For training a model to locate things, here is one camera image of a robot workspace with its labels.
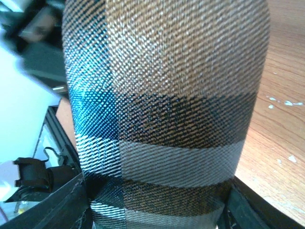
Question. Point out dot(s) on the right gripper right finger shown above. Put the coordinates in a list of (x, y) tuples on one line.
[(245, 209)]

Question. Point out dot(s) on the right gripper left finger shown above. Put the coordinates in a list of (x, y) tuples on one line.
[(67, 208)]

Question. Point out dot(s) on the plaid brown glasses case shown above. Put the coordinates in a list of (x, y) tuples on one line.
[(162, 94)]

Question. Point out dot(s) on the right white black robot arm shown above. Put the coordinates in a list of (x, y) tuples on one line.
[(35, 176)]

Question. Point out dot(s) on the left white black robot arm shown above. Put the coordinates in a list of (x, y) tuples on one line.
[(32, 30)]

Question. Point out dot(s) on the black enclosure frame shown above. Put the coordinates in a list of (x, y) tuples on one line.
[(65, 151)]

